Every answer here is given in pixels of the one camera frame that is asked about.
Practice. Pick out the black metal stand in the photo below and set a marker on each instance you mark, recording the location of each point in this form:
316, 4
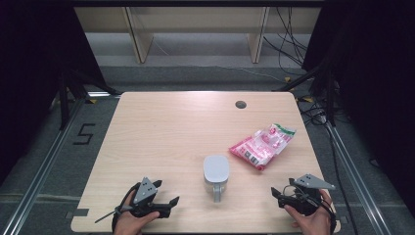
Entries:
330, 98
64, 98

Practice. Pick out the short aluminium rail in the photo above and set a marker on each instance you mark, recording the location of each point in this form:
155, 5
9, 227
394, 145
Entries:
98, 94

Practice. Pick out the person's right hand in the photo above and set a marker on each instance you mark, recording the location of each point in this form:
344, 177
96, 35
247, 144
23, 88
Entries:
314, 225

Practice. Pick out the black curtain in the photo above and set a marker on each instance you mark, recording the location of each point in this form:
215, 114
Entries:
29, 65
375, 81

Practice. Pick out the pink and white plastic bag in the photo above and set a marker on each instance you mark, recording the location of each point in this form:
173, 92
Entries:
262, 147

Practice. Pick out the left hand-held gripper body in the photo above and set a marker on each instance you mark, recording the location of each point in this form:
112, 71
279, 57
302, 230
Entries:
145, 192

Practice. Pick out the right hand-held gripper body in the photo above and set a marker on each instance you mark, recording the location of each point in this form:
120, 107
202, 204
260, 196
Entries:
310, 196

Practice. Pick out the long aluminium floor rail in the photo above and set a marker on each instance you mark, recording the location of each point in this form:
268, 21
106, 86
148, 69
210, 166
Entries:
39, 176
355, 176

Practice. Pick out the light wooden shelf unit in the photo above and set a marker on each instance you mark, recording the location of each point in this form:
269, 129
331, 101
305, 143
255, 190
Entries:
195, 19

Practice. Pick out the clear jar with white lid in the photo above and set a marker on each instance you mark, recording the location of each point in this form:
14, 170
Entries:
216, 169

